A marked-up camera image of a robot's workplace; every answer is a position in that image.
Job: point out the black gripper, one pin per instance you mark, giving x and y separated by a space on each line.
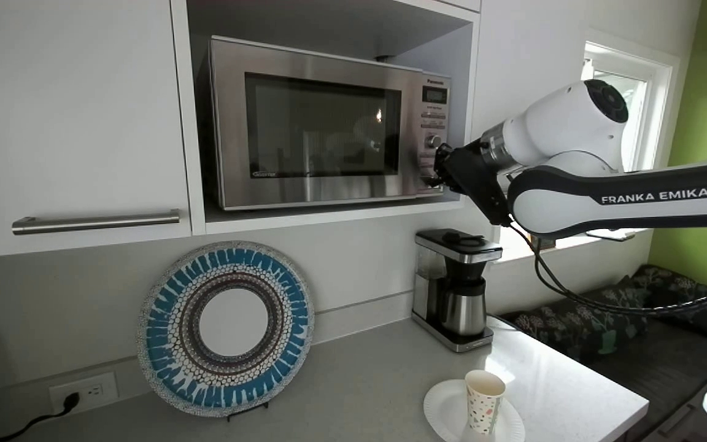
471 172

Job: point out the stainless steel microwave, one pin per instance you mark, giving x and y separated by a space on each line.
232 123

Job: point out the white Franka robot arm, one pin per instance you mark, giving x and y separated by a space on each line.
564 123

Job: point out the black silver coffee maker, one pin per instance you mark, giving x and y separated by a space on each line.
427 286

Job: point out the small brown sill item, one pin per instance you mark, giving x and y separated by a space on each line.
542 244

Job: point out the steel coffee carafe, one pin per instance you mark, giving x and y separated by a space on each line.
465 310

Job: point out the white flat sill item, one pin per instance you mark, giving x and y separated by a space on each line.
615 236

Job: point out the dark patterned cushion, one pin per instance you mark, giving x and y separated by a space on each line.
600 321

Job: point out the white framed window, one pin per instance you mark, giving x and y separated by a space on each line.
649 89

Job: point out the dotted paper cup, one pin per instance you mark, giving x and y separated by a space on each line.
483 405

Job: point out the white paper plate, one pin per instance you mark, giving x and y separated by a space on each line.
448 414

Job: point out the black plate stand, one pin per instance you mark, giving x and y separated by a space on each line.
245 408

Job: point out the blue patterned decorative plate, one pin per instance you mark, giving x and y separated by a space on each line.
164 345

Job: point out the white wall cabinet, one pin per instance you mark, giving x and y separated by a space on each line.
66 106

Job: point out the white wall outlet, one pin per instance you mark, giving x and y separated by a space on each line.
98 392

